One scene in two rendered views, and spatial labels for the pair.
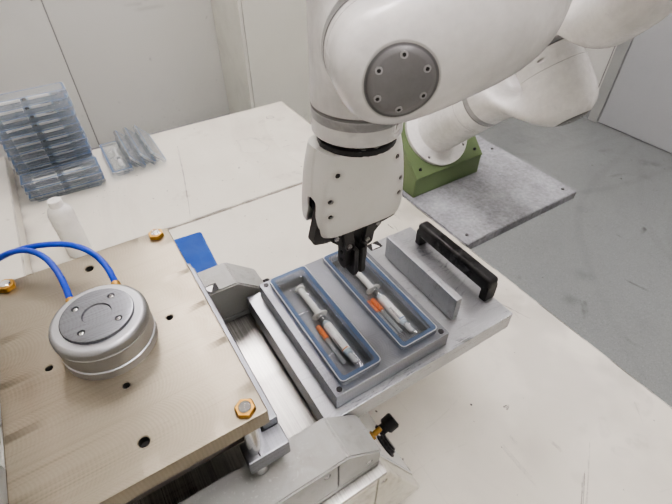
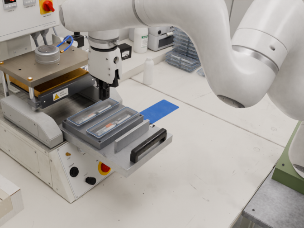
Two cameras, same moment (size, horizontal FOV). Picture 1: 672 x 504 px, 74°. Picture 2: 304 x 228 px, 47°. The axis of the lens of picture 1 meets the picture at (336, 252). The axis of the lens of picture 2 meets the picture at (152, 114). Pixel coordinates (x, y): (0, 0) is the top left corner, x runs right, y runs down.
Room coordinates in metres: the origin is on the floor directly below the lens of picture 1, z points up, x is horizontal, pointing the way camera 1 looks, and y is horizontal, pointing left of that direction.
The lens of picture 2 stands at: (0.17, -0.91, 1.63)
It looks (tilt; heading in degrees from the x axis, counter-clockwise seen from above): 34 degrees down; 67
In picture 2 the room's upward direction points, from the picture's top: 5 degrees clockwise
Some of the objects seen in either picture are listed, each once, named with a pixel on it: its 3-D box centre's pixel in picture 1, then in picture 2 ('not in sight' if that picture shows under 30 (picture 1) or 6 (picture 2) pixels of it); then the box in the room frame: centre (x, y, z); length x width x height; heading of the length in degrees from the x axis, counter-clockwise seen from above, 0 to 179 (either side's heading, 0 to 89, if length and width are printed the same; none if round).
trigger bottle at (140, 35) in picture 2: not in sight; (141, 30); (0.81, 0.88, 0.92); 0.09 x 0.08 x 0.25; 129
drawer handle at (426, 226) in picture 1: (454, 258); (149, 144); (0.48, -0.17, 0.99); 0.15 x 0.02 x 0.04; 32
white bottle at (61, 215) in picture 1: (67, 227); (148, 70); (0.75, 0.58, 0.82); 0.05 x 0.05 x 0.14
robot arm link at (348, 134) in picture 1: (359, 115); (104, 40); (0.38, -0.02, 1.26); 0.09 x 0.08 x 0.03; 121
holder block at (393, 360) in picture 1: (349, 313); (103, 121); (0.38, -0.02, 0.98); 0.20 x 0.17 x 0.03; 32
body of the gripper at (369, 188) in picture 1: (355, 175); (103, 60); (0.38, -0.02, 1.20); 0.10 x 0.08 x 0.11; 121
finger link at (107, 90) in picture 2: (364, 240); (108, 91); (0.39, -0.03, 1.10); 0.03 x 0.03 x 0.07; 31
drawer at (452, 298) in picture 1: (377, 304); (114, 130); (0.40, -0.06, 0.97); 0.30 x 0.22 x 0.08; 122
